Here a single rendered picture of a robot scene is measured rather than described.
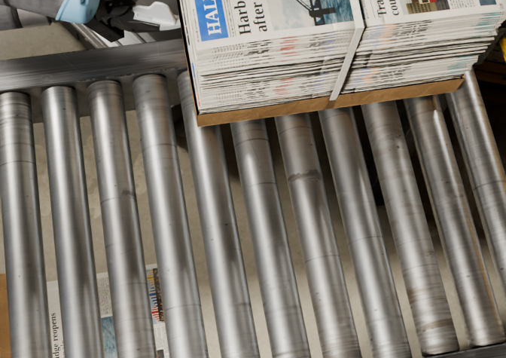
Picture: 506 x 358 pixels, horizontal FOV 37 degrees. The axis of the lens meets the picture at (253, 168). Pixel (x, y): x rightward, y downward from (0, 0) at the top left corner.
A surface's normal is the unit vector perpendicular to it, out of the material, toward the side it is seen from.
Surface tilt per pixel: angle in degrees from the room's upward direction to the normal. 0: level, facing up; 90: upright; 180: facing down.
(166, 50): 0
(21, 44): 0
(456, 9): 1
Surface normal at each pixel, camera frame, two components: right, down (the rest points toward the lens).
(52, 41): 0.07, -0.34
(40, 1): -0.21, 0.75
